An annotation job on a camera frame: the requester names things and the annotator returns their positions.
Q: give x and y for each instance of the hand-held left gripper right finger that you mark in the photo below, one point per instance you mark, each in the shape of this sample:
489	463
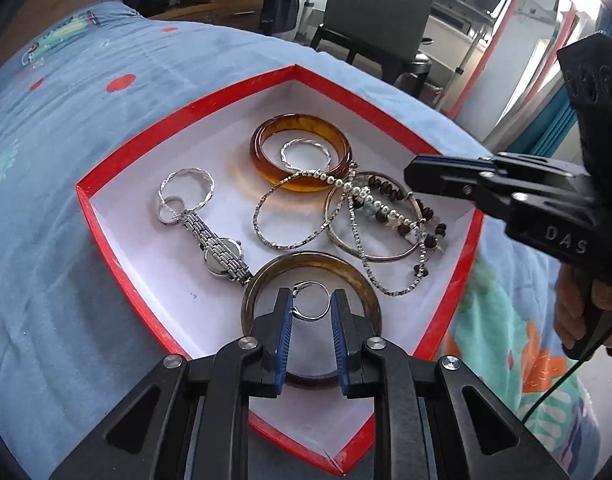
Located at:
338	340

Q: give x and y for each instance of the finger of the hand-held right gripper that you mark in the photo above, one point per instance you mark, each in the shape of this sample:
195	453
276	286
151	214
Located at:
446	165
446	187

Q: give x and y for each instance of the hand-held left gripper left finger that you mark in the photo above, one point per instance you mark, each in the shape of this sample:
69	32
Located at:
286	340

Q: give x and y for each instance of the dark brown bangle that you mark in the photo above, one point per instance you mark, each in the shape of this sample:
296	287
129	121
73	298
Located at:
311	259

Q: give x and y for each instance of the silver wrist watch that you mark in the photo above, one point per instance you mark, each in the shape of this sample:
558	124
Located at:
220	252

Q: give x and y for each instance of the thin silver bangle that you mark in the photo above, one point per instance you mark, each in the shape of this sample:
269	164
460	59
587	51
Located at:
328	215

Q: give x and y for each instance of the amber bangle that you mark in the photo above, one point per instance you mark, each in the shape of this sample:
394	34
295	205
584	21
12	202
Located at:
306	123

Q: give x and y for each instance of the red cardboard box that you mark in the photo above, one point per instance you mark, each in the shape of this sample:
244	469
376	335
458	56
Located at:
150	260

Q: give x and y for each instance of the person's right hand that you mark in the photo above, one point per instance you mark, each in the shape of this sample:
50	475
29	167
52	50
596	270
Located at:
568	310

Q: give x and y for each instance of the black trash bin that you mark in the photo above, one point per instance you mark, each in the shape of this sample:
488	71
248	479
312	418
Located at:
420	77

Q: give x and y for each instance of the grey desk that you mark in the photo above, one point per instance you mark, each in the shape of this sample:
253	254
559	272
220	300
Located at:
451	17

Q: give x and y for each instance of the black chair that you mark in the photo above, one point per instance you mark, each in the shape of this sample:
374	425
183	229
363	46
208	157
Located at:
381	5

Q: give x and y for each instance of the dark blue bag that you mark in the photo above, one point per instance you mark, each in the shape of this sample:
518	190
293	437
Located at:
280	7

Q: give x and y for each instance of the printed blue blanket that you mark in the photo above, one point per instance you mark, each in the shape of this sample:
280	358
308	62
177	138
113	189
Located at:
60	260

